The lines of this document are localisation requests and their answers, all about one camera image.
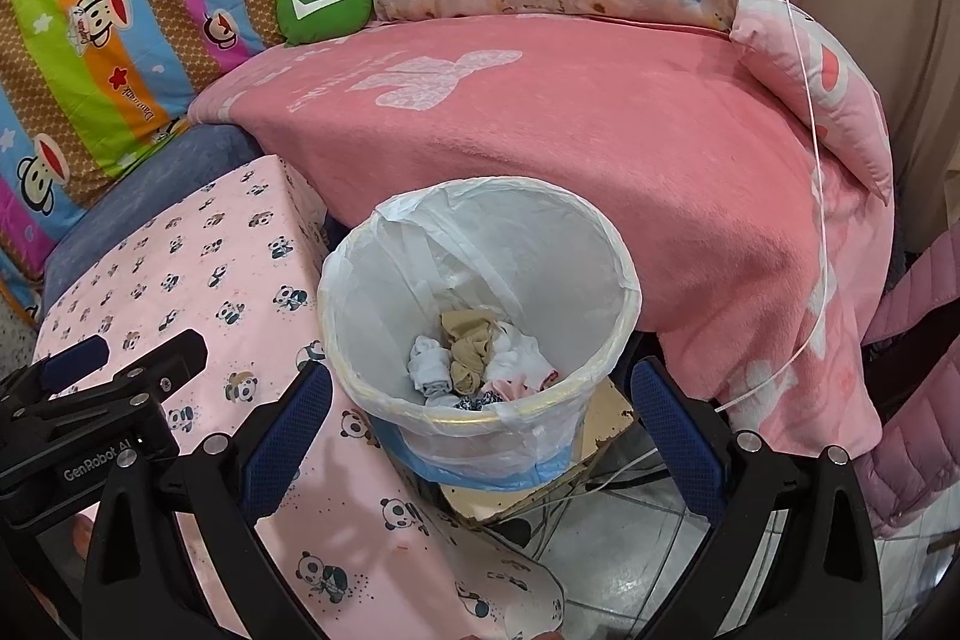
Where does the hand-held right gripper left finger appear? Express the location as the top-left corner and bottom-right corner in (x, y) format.
(79, 361), (335, 640)

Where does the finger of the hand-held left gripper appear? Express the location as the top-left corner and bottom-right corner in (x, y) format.
(0, 336), (111, 414)
(22, 329), (209, 432)

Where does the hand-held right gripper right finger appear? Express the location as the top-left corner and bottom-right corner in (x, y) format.
(630, 359), (882, 640)

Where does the grey sock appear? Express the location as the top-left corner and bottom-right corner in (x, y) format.
(409, 335), (452, 397)

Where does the white sock with red toe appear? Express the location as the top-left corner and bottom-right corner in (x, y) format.
(487, 321), (562, 397)

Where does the dark patterned cloth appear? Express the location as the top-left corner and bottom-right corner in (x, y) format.
(454, 389), (507, 414)

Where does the white lined waste bin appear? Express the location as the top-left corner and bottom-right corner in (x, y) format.
(316, 175), (642, 491)

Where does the person's left hand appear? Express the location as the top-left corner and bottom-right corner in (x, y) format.
(30, 509), (97, 626)

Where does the cardboard box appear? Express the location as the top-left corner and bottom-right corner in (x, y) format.
(439, 377), (638, 528)

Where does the pink panda print cloth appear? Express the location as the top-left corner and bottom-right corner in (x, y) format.
(30, 155), (567, 640)

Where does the blue grey cushion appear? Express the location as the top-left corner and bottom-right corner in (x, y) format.
(41, 122), (263, 311)

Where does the blue plastic bag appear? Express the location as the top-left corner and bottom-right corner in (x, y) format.
(371, 419), (590, 491)

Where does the pink puffer jacket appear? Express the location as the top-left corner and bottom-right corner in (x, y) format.
(862, 227), (960, 540)

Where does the pink blanket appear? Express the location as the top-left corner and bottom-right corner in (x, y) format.
(187, 14), (897, 461)

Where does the colourful striped monkey pillow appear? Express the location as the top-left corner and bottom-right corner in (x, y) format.
(0, 0), (293, 319)

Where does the pink white pillow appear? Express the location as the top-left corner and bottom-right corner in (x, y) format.
(731, 0), (893, 206)

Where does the green round pillow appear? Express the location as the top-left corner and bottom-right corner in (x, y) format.
(276, 0), (374, 45)

